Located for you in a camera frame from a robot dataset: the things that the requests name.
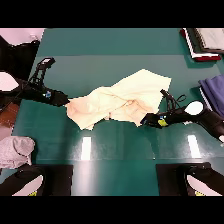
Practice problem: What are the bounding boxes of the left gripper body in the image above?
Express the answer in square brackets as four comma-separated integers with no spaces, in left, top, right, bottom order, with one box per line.
[39,87,71,108]

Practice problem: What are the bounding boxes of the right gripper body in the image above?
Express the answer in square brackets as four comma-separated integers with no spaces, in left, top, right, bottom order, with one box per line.
[139,109,183,129]

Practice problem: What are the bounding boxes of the cream shirt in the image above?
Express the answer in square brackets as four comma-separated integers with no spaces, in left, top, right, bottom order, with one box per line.
[65,68,173,132]

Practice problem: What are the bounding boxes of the brown garment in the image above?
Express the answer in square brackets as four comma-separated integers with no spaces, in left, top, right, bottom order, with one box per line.
[0,101,21,129]

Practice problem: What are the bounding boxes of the black garment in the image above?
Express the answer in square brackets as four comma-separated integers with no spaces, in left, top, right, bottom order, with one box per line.
[0,34,41,82]

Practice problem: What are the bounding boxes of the blue garment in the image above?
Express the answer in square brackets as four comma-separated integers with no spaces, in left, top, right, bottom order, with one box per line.
[198,73,224,118]

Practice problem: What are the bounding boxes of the grey garment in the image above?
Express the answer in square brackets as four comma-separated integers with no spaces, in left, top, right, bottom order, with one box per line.
[0,135,36,170]

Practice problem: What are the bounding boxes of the white garment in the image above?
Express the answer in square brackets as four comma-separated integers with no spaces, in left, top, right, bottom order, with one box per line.
[194,28,224,51]

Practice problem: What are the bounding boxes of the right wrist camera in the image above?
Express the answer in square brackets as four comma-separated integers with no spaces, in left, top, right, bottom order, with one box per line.
[159,88,178,114]

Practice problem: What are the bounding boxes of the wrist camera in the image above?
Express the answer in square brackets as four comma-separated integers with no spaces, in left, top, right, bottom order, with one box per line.
[159,88,178,114]
[28,56,56,88]

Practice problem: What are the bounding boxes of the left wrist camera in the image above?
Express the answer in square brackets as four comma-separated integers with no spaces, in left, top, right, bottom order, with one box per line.
[28,56,56,88]

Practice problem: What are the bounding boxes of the black cable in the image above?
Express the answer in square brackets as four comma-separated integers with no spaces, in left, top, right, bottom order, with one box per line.
[175,93,188,105]

